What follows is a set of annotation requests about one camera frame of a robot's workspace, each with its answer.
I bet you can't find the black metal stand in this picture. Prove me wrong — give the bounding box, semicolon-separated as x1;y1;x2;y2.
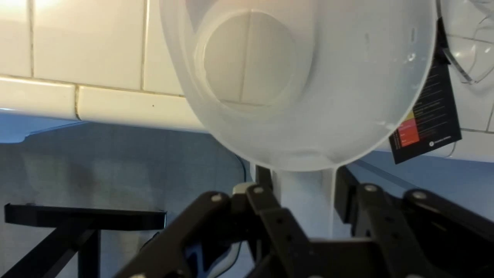
0;203;167;278

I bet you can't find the black printed tag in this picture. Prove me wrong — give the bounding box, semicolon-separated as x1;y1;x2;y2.
388;17;463;165

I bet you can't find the black cable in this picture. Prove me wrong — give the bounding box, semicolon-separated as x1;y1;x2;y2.
230;153;248;183

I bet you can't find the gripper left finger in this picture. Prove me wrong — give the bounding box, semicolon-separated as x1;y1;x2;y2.
115;166;311;278

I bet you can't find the clear glass tea kettle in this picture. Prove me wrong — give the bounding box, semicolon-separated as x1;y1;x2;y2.
439;0;494;85

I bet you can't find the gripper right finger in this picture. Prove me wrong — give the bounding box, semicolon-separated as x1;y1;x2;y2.
334;166;494;278

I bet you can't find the translucent white plastic jar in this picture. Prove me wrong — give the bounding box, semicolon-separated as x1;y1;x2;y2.
159;0;439;240

